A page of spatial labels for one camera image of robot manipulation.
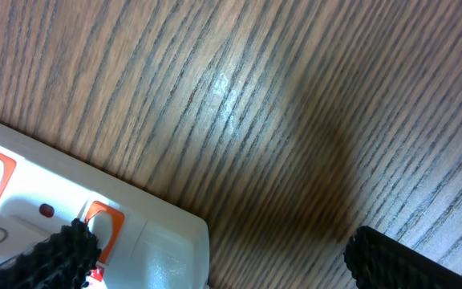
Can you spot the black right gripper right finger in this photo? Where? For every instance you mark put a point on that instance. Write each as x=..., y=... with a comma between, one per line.
x=379, y=262

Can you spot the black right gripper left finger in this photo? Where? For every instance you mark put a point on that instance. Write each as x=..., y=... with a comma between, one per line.
x=63, y=261

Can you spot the white power strip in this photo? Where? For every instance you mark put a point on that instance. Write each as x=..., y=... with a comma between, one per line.
x=145, y=242

